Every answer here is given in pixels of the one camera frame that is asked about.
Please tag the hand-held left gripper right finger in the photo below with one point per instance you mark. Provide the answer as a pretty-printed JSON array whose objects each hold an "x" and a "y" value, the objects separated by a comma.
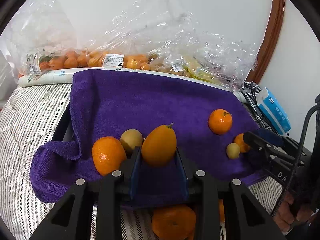
[{"x": 181, "y": 175}]

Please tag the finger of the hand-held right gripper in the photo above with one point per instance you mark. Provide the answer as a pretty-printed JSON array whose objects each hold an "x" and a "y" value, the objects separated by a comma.
[
  {"x": 270, "y": 136},
  {"x": 260, "y": 147}
]

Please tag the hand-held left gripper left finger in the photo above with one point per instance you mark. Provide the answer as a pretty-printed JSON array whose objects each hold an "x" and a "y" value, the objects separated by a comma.
[{"x": 135, "y": 170}]

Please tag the yellow-green plum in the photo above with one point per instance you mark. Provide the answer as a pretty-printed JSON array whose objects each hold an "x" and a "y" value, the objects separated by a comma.
[
  {"x": 130, "y": 141},
  {"x": 233, "y": 150}
]

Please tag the oval orange loquat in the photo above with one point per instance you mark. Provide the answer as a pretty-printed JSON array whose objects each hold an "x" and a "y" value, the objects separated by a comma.
[{"x": 158, "y": 145}]

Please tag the large stemmed tangerine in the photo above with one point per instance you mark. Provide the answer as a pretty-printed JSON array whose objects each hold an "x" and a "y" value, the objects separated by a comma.
[{"x": 220, "y": 121}]

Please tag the purple towel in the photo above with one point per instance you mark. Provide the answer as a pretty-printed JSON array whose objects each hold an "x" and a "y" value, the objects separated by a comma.
[{"x": 150, "y": 100}]

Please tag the person's right hand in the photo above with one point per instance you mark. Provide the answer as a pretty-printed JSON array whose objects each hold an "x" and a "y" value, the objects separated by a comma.
[{"x": 287, "y": 210}]

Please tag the blue tissue box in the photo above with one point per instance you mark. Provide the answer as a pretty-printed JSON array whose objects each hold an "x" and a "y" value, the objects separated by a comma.
[{"x": 273, "y": 112}]

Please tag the clear bag of yellow produce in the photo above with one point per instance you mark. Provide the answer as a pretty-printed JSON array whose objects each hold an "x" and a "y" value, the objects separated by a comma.
[{"x": 200, "y": 72}]

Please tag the clear bag of brown produce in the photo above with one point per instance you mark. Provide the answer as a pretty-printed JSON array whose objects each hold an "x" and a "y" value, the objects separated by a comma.
[{"x": 165, "y": 65}]

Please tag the clear bag of small oranges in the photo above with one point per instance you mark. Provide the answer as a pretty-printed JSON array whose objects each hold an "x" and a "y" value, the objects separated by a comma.
[{"x": 120, "y": 55}]

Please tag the white printed roll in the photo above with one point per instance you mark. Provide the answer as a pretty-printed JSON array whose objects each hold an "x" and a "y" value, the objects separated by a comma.
[{"x": 45, "y": 76}]

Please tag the clear bag of leafy tangerines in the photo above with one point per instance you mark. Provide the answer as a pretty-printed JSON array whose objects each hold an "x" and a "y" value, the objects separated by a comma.
[{"x": 45, "y": 42}]

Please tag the brown wooden door frame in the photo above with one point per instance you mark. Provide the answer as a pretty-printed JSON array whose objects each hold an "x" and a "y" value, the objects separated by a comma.
[{"x": 272, "y": 37}]

